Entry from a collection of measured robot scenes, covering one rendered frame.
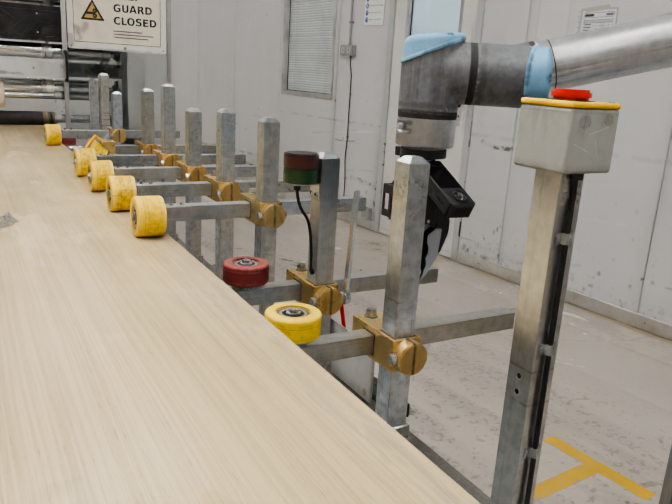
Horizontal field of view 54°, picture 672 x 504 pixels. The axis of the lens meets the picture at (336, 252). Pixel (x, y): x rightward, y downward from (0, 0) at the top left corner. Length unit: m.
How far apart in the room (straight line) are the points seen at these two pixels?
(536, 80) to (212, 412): 0.64
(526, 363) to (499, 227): 3.69
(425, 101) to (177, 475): 0.63
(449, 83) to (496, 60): 0.07
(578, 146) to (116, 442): 0.52
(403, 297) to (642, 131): 2.99
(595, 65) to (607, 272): 2.88
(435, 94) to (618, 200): 2.98
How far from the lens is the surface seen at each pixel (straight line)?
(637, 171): 3.85
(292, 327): 0.90
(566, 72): 1.16
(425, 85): 0.99
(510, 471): 0.83
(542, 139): 0.70
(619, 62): 1.19
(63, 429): 0.68
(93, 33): 3.56
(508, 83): 1.00
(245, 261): 1.16
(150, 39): 3.62
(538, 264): 0.74
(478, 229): 4.57
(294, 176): 1.10
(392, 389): 1.01
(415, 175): 0.91
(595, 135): 0.71
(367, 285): 1.28
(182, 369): 0.78
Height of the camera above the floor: 1.23
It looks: 15 degrees down
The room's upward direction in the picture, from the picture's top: 3 degrees clockwise
